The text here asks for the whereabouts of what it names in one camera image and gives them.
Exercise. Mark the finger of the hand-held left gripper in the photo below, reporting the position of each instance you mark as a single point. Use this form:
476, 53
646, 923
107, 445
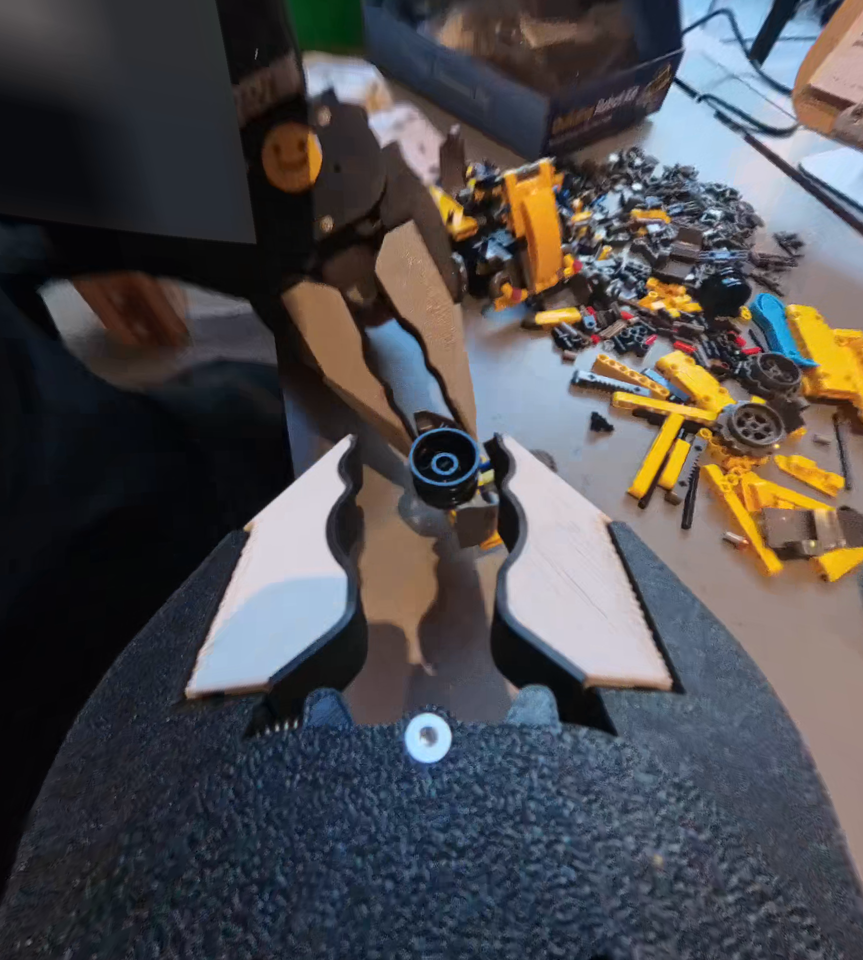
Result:
334, 345
420, 285

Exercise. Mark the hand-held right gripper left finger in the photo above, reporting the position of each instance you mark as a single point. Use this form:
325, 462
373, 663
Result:
281, 600

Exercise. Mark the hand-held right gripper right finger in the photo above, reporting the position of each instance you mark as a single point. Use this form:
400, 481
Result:
574, 592

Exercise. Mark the yellow grey brick gear assembly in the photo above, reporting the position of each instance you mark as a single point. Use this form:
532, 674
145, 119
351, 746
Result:
476, 525

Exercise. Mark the light grey desk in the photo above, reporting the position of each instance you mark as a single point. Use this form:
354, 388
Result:
701, 637

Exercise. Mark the paper instruction booklet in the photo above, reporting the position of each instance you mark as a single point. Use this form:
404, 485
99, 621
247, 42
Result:
409, 139

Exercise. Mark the partly built yellow toy vehicle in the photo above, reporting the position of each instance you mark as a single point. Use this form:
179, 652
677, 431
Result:
536, 225

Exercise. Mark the green object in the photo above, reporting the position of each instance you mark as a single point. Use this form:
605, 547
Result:
326, 22

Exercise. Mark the long yellow brick beam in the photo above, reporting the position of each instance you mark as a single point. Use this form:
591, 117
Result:
739, 514
664, 406
656, 454

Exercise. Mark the short yellow brick beam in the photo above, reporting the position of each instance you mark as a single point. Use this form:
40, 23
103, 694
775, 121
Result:
675, 461

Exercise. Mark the white red pin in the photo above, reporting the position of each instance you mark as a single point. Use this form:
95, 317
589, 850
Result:
735, 538

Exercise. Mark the small black connector brick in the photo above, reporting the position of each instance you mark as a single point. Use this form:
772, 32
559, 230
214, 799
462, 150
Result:
601, 424

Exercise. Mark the grey rack gear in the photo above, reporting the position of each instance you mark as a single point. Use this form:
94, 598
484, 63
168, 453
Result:
600, 381
690, 465

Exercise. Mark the wooden table leg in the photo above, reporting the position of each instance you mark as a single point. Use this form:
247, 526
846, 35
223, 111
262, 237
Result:
131, 307

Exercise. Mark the yellow brick beam with holes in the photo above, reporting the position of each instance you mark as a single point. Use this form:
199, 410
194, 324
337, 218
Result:
626, 373

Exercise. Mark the person's legs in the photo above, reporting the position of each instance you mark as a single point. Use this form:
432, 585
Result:
64, 525

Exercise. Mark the grey motor block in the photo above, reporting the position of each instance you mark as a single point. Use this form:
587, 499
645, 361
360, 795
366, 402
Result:
799, 529

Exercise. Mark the pile of small mixed bricks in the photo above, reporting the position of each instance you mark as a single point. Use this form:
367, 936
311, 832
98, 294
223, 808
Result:
649, 225

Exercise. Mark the grey toy wheel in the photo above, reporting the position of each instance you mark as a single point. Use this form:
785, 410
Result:
773, 373
752, 429

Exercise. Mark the yellow angled panel brick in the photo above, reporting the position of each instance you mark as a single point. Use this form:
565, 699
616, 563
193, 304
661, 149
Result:
694, 379

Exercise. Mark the dark blue kit box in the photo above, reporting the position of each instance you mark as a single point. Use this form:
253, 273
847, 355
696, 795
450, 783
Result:
604, 112

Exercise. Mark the yellow curved panel brick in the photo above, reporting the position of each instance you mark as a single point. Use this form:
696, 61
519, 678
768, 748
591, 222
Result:
810, 474

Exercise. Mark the yellow wedge brick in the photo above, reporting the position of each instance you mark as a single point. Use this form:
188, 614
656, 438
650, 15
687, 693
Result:
844, 562

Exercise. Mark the black round tyre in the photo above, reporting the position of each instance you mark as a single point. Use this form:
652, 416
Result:
724, 296

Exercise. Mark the blue brick separator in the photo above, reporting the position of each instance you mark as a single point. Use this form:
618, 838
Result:
773, 322

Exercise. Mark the large yellow brick structure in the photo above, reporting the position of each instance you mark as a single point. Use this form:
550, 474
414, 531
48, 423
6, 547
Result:
836, 360

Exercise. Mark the white monitor stand base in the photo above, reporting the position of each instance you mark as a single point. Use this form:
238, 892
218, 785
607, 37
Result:
851, 187

